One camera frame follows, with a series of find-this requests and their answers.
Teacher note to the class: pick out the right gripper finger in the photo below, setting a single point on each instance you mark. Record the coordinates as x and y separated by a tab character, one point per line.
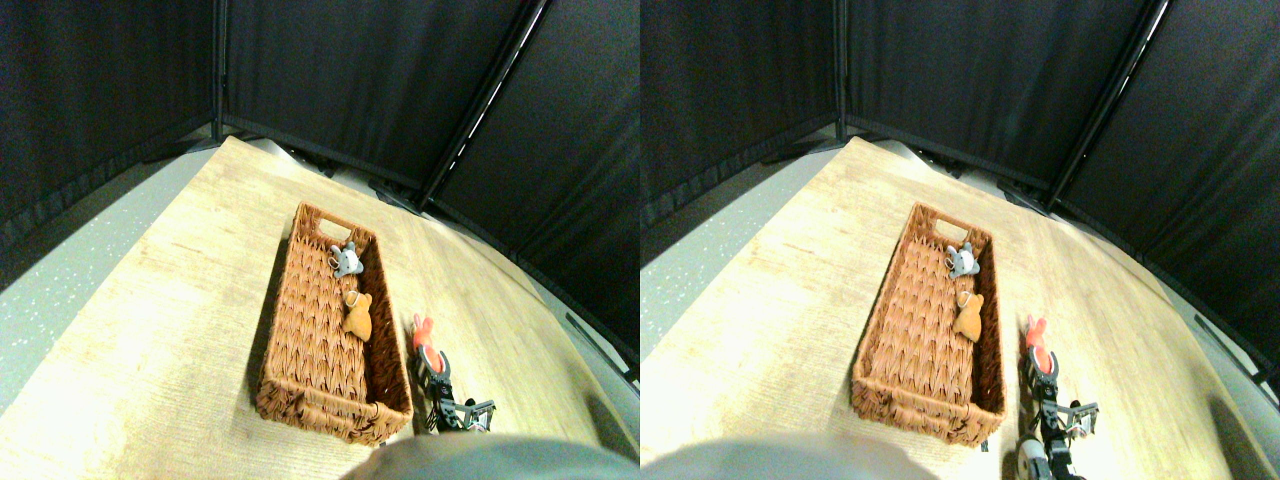
422	365
447	372
1054	375
1028	370

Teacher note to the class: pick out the black curtain stand foot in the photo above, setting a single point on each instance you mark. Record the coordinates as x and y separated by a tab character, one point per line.
398	198
1024	198
312	162
940	164

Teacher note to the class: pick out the black curtain stand pole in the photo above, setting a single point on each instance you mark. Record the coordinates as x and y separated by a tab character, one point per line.
486	100
220	60
842	60
1110	100

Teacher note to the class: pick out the tan plush toy mouse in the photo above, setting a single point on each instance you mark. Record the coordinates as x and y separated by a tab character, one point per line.
969	318
358	318

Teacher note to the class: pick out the red plush toy mouse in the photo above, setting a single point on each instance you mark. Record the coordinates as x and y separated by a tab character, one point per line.
427	340
1038	342

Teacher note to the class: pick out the black bracket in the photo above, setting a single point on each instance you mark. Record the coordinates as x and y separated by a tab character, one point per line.
1085	407

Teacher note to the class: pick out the grey plush toy mouse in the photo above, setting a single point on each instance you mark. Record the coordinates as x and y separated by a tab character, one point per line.
963	262
348	262

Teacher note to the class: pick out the brown wicker basket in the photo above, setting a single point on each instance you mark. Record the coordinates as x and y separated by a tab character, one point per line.
915	340
310	340

